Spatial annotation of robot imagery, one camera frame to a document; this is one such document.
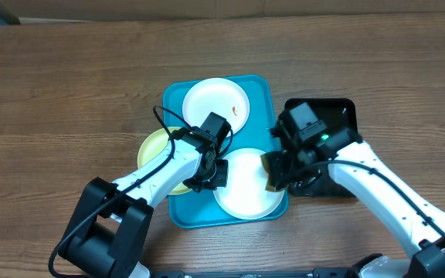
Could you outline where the yellow green sponge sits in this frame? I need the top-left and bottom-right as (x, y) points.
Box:
(260, 151), (287, 192)

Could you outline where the white plate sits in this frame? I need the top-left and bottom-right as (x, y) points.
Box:
(182, 78), (250, 134)
(214, 148), (284, 220)

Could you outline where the yellow plate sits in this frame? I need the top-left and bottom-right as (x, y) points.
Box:
(137, 127), (191, 195)

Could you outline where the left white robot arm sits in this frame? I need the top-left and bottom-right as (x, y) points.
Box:
(48, 126), (233, 277)

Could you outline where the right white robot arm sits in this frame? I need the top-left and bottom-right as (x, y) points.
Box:
(262, 123), (445, 277)

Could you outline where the teal plastic tray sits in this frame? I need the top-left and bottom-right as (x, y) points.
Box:
(162, 74), (280, 229)

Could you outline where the black water tray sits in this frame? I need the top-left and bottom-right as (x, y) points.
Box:
(284, 98), (358, 198)

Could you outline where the white plate top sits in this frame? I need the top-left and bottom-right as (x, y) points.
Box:
(182, 78), (250, 134)

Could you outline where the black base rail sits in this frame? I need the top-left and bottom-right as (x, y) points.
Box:
(151, 267), (357, 278)

